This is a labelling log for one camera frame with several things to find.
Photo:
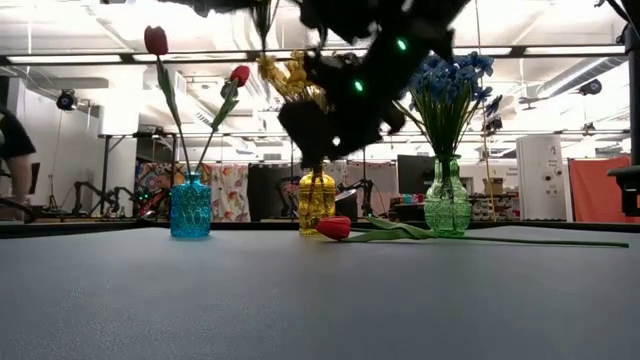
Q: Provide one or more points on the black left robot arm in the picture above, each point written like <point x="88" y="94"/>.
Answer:
<point x="345" y="20"/>

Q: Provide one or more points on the black partition panel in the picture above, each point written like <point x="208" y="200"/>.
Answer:
<point x="267" y="190"/>

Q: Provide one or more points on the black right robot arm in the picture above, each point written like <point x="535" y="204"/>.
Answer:
<point x="440" y="12"/>

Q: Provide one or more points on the red artificial tulip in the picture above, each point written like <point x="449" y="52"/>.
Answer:
<point x="334" y="228"/>
<point x="156" y="40"/>
<point x="240" y="75"/>

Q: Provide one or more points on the long ceiling light bar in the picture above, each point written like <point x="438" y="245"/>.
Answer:
<point x="75" y="58"/>

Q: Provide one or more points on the black monitor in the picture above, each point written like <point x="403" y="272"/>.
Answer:
<point x="415" y="175"/>

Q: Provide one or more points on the green glass vase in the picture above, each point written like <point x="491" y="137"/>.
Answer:
<point x="447" y="210"/>

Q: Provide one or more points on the thin brown pole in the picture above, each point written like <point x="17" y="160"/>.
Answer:
<point x="487" y="150"/>

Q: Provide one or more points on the person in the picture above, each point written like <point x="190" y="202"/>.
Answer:
<point x="15" y="140"/>

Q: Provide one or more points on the yellow glass vase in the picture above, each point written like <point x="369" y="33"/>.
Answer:
<point x="316" y="205"/>

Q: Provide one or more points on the floral curtain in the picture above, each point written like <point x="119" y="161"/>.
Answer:
<point x="227" y="190"/>

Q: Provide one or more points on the black cylinder speaker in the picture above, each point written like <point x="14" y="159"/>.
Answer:
<point x="347" y="207"/>

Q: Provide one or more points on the white cabinet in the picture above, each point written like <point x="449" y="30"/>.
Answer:
<point x="542" y="175"/>

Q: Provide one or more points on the blue glass vase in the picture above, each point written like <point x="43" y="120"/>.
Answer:
<point x="190" y="210"/>

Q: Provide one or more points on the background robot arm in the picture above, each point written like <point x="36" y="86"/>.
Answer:
<point x="367" y="187"/>
<point x="82" y="187"/>

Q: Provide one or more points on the black upright post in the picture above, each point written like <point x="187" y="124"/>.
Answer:
<point x="635" y="100"/>

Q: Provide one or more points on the black ceiling spotlight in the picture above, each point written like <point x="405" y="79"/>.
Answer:
<point x="66" y="100"/>
<point x="591" y="87"/>

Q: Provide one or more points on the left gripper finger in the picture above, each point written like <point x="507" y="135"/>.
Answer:
<point x="310" y="130"/>

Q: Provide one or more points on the small dark monitor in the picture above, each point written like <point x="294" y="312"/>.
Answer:
<point x="35" y="175"/>

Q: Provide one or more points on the black clamp bracket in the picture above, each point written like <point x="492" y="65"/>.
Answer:
<point x="627" y="185"/>

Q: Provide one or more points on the orange partition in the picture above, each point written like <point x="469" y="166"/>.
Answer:
<point x="595" y="195"/>

